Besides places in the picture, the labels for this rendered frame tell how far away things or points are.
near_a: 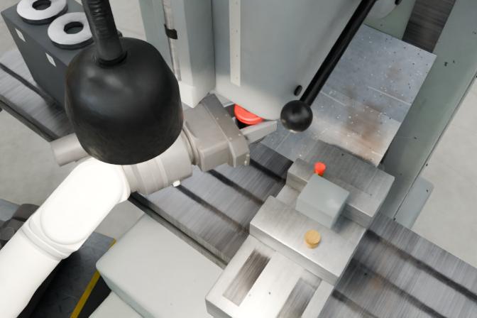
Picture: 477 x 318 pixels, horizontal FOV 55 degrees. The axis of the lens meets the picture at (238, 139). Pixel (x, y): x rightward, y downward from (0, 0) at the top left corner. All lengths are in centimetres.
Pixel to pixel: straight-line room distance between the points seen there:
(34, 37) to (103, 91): 66
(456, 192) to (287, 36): 183
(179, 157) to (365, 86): 49
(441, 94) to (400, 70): 10
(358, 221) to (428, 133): 36
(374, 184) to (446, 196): 135
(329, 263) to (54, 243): 37
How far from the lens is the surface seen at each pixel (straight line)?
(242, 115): 65
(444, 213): 211
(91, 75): 27
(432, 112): 102
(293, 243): 69
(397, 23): 92
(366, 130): 97
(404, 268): 84
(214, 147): 61
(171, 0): 40
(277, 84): 45
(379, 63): 95
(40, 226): 59
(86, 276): 146
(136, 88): 27
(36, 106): 107
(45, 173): 220
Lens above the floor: 170
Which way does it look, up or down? 53 degrees down
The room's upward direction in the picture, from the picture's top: straight up
